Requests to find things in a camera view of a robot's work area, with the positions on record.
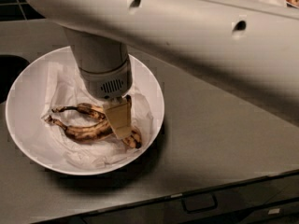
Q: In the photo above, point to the spotted ripe banana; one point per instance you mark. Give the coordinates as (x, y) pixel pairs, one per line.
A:
(90, 131)
(87, 109)

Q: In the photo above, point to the white paper towel in bowl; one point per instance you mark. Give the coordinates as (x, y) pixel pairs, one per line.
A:
(80, 127)

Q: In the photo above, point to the black drawer handle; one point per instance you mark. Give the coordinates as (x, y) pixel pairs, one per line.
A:
(199, 203)

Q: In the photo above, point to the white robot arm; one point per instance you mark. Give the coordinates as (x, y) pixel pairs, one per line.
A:
(247, 48)

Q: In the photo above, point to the large white bowl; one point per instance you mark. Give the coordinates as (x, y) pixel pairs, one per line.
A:
(26, 103)

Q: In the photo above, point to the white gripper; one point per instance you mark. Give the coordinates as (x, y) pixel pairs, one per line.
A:
(106, 84)

